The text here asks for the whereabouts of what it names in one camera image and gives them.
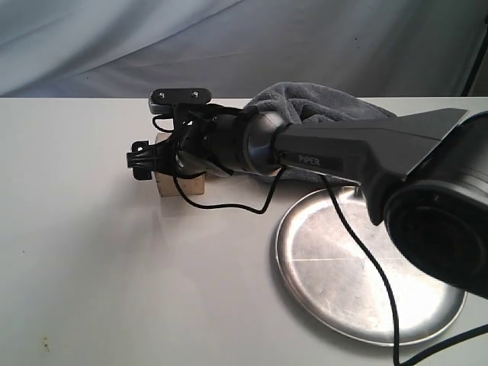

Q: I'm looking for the black camera cable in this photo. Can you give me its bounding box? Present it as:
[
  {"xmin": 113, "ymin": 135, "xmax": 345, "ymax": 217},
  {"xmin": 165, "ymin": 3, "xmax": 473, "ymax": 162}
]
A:
[{"xmin": 151, "ymin": 102, "xmax": 488, "ymax": 366}]

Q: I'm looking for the light wooden block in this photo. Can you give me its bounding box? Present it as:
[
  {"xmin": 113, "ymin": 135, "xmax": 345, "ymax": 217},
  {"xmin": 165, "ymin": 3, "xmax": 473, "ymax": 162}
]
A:
[{"xmin": 154, "ymin": 133, "xmax": 205, "ymax": 197}]

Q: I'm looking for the grey fleece towel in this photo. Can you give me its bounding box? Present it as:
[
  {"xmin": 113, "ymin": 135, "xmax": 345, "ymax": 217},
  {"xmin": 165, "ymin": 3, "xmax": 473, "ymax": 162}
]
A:
[{"xmin": 205, "ymin": 80, "xmax": 401, "ymax": 185}]

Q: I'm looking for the round steel plate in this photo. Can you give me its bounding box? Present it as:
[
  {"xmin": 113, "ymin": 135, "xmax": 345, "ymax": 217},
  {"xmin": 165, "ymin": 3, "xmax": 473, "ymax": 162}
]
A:
[{"xmin": 275, "ymin": 186, "xmax": 467, "ymax": 347}]

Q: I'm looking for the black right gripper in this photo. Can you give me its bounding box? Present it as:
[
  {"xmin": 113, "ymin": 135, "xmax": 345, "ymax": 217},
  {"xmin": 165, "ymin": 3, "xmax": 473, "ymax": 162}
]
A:
[{"xmin": 126, "ymin": 110, "xmax": 217, "ymax": 181}]

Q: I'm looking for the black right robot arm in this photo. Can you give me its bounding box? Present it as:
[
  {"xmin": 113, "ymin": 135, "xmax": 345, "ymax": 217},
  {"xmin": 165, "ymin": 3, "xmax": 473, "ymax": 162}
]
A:
[{"xmin": 127, "ymin": 104, "xmax": 487, "ymax": 297}]

